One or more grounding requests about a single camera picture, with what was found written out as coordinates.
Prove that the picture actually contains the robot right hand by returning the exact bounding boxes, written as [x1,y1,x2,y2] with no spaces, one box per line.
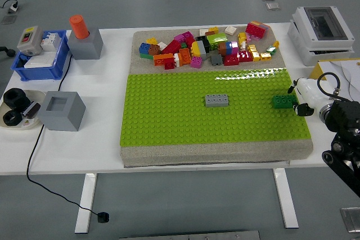
[287,76,331,117]

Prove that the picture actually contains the long red brick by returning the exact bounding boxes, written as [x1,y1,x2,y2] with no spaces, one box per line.
[160,39,182,55]

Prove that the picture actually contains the light grey brick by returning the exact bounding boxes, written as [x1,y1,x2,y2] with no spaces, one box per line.
[196,40,208,57]

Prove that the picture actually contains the white tray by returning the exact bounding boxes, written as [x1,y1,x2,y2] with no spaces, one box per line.
[0,89,47,130]

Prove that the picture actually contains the black round-ended handle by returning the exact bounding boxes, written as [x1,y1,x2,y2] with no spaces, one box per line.
[0,46,16,57]

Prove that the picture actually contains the large red brick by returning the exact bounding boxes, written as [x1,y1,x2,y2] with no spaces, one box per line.
[245,22,267,39]

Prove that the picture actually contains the grey-brown mat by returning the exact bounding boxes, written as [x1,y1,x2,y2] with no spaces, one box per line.
[119,25,314,167]

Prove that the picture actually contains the small black nut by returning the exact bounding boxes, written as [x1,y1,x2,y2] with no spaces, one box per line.
[2,110,23,127]

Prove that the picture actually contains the dark green building brick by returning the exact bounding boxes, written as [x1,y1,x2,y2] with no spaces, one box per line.
[271,94,299,110]

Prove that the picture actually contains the orange blue layered brick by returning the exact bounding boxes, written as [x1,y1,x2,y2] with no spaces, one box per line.
[251,20,272,38]

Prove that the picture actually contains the large black nut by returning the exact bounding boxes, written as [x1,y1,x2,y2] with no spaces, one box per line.
[3,88,31,113]

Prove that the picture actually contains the white table leg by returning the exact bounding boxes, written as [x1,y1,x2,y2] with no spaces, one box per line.
[273,168,299,229]
[74,173,98,234]

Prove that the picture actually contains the small brown device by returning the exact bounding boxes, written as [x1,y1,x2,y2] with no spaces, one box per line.
[21,101,42,119]

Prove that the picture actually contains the white electrical enclosure box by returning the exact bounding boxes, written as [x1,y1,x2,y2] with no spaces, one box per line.
[286,6,357,67]

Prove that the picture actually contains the magenta square brick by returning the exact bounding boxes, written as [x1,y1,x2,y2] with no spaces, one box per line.
[190,55,204,70]

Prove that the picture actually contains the orange cylinder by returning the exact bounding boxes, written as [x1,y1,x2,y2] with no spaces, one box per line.
[69,14,90,40]

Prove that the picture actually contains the white circuit breaker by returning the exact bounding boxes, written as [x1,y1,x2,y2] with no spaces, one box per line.
[40,31,62,52]

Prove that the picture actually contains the green studded baseplate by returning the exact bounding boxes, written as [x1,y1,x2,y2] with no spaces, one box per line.
[120,67,313,147]

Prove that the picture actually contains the grey switch box red button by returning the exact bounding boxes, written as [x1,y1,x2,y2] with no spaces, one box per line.
[16,25,44,55]

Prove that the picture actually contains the yellow cardboard box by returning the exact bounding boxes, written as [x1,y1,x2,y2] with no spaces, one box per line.
[309,58,360,103]

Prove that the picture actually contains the grey block holding cylinder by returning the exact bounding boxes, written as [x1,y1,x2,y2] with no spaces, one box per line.
[66,28,104,61]

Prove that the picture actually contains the metal floor hatch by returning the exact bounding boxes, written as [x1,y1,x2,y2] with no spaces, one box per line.
[339,207,360,234]

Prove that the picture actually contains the long orange brick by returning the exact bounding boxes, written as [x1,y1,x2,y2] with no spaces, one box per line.
[152,53,175,67]

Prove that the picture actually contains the lime green brick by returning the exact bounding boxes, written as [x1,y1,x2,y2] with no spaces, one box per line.
[206,33,230,48]

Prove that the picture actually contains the grey cube with square hole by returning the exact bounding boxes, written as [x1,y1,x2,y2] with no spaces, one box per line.
[37,90,87,132]

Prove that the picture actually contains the grey long building brick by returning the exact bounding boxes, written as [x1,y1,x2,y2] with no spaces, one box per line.
[204,93,229,108]

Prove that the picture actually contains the white switch plate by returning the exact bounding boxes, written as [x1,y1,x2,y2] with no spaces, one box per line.
[24,51,56,69]

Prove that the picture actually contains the black cord with plug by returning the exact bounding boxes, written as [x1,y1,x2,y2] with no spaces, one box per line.
[26,53,110,223]

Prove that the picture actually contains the blue plastic bin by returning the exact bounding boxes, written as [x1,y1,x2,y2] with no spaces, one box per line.
[10,29,71,82]

